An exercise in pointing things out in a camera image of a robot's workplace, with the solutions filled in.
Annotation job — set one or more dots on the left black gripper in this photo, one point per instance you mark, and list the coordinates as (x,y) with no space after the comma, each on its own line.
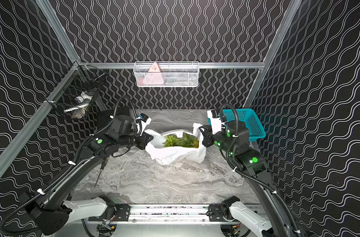
(143,140)

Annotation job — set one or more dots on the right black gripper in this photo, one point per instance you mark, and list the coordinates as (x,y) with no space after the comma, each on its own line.
(209,136)

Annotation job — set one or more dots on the yellow pineapple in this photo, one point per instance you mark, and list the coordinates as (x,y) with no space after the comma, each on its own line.
(187,141)

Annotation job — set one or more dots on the white plastic bag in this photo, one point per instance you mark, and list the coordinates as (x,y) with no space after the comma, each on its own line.
(168,155)

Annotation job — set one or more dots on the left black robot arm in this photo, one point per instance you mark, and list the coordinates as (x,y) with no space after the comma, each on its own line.
(45,206)

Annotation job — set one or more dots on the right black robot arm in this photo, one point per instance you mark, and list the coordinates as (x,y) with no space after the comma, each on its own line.
(232,131)

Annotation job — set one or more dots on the yellow black screwdriver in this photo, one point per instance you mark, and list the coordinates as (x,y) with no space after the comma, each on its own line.
(103,165)

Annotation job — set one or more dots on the black tool case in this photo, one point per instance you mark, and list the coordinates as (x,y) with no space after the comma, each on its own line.
(104,117)

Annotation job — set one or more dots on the teal plastic basket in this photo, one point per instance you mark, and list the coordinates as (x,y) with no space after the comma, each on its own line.
(249,117)

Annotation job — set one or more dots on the pink triangle card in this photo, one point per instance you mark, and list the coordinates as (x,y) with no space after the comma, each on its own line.
(154,76)

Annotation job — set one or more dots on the items in black basket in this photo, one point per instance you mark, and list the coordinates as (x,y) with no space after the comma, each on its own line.
(78,110)

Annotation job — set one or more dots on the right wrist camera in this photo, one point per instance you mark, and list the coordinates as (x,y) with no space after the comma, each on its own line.
(215,120)

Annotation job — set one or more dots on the white wire mesh basket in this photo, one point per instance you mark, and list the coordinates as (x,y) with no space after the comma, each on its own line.
(175,74)

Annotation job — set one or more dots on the metal base rail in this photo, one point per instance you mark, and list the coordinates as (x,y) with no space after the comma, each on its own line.
(165,214)

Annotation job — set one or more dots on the black wire basket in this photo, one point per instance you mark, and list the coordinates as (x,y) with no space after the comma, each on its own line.
(87,79)

